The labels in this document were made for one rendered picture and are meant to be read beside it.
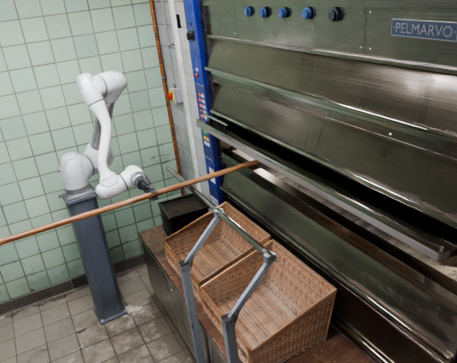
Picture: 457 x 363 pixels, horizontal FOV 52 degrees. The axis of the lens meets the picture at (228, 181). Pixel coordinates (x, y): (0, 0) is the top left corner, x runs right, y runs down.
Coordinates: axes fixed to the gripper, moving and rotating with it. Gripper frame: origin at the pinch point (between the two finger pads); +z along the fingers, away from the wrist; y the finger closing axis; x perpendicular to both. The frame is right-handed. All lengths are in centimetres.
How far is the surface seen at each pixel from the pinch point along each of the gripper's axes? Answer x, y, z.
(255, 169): -60, 1, 7
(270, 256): -19, 2, 86
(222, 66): -56, -56, -14
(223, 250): -43, 60, -15
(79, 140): 14, -2, -125
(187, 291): 2, 40, 37
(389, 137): -56, -46, 110
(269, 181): -57, 1, 26
